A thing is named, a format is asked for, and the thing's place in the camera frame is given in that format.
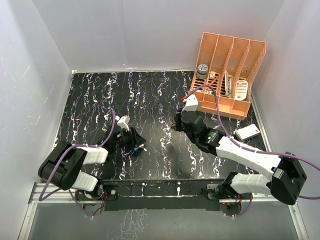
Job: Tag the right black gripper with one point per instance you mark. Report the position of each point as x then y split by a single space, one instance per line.
178 127

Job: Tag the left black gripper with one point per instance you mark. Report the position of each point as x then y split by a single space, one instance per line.
135 139

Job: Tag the key with blue tag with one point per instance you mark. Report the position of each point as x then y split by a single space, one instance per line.
136 149

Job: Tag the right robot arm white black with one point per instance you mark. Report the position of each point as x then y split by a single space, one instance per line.
280 176

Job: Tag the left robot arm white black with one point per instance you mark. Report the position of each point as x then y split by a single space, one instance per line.
62 169

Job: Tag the round patterned tin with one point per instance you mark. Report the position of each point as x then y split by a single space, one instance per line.
202 71

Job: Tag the white packaged card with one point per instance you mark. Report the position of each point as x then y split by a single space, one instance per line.
241 90

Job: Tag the white red-dot box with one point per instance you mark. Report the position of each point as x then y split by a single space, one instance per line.
247 132

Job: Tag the peach desk organizer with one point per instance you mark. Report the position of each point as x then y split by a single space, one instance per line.
229 59

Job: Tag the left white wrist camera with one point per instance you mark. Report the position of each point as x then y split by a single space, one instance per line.
123 123

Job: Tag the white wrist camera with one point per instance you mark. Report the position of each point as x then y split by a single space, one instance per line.
123 123
190 103

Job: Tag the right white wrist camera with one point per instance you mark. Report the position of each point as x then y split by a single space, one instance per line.
190 103

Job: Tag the aluminium front rail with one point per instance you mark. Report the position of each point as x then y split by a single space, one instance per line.
154 210

